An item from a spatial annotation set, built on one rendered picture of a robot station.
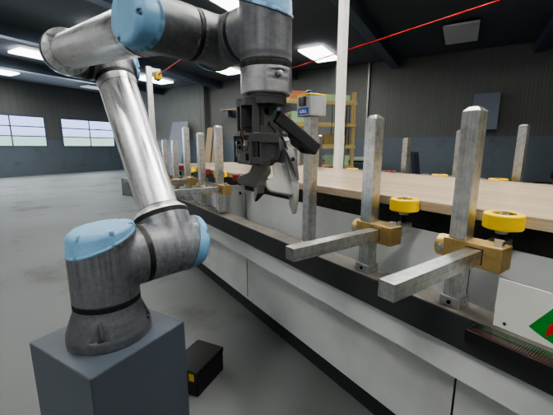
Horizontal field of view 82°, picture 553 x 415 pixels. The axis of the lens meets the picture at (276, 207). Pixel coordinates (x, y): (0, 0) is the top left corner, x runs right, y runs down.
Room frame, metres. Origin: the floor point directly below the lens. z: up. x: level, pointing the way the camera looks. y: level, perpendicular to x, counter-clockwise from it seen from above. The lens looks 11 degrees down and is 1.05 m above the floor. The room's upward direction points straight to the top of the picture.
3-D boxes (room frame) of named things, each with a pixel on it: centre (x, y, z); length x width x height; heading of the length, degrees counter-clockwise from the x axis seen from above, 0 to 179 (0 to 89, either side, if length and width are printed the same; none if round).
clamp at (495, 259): (0.66, -0.42, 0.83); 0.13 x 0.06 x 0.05; 35
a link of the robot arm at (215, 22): (0.66, 0.11, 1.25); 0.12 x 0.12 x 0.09; 47
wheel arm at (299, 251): (0.79, -0.21, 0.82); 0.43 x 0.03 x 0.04; 125
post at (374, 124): (0.88, -0.26, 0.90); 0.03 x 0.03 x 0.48; 35
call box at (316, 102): (1.09, -0.12, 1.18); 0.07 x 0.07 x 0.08; 35
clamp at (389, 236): (0.86, -0.28, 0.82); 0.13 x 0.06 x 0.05; 35
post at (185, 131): (2.11, 0.59, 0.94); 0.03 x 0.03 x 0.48; 35
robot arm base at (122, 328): (0.72, 0.41, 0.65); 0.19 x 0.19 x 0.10
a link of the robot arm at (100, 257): (0.73, 0.41, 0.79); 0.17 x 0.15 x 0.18; 137
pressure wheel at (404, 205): (0.91, -0.37, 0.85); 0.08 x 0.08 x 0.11
